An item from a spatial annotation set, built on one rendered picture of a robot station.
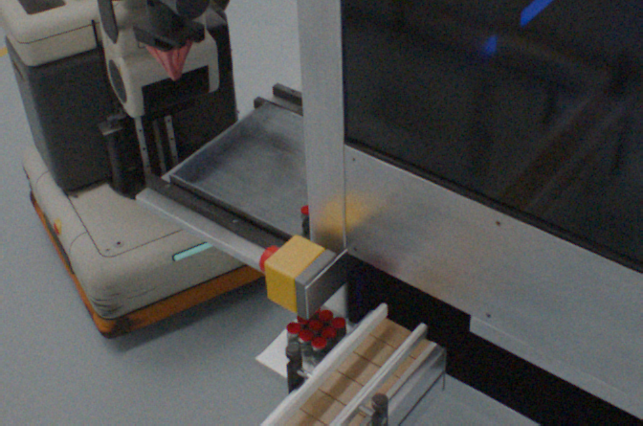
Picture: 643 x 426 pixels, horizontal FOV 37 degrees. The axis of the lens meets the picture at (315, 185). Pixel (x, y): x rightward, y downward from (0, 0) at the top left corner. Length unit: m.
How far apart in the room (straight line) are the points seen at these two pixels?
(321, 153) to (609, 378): 0.44
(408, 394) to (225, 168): 0.61
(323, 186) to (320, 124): 0.10
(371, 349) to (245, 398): 1.17
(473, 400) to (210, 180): 0.61
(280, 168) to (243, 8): 2.34
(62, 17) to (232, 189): 0.89
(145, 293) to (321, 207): 1.26
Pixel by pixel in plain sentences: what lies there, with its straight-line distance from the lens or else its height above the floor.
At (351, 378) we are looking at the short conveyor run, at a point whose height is 0.93.
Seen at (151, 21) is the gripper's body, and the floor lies 1.19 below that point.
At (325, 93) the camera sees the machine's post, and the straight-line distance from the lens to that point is 1.17.
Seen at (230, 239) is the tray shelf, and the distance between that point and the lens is 1.56.
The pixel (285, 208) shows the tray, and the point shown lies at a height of 0.88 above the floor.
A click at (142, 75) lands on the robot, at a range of 2.17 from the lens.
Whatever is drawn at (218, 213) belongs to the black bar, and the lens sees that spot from 1.58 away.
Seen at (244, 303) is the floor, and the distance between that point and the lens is 2.67.
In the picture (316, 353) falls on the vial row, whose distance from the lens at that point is 1.34.
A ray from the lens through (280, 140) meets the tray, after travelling 1.75.
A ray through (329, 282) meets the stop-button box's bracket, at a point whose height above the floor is 1.00.
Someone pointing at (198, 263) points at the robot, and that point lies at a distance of 2.51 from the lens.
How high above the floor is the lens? 1.93
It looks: 40 degrees down
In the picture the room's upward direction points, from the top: 3 degrees counter-clockwise
